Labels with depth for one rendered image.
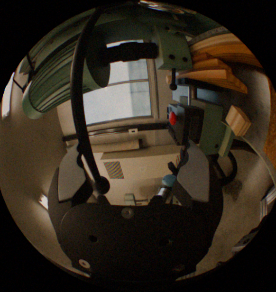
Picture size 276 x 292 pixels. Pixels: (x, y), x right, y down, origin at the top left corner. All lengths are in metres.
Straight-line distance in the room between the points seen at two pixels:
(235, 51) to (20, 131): 1.81
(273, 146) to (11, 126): 1.83
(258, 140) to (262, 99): 0.07
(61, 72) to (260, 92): 0.34
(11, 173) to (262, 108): 1.82
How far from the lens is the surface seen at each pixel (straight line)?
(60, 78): 0.22
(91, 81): 0.20
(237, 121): 0.18
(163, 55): 0.22
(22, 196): 1.70
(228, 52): 0.20
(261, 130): 0.19
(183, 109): 0.19
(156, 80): 1.53
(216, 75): 0.16
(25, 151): 1.68
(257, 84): 0.21
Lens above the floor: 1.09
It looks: 1 degrees up
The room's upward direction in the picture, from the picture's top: 95 degrees counter-clockwise
